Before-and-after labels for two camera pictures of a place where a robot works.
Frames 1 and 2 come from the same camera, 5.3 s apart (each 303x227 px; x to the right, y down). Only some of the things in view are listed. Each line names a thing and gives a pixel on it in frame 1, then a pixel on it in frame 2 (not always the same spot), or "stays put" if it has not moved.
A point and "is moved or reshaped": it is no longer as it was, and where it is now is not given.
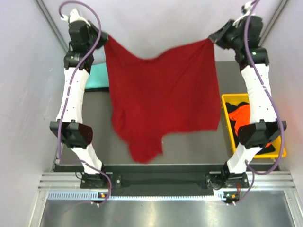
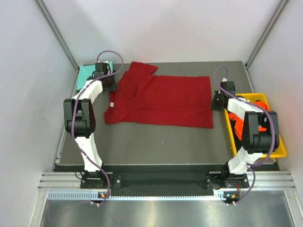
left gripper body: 93,34 to 111,84
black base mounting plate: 164,183 stays put
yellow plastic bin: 238,98 stays put
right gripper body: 230,39 to 216,103
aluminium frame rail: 261,180 stays put
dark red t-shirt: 177,92 is moved or reshaped
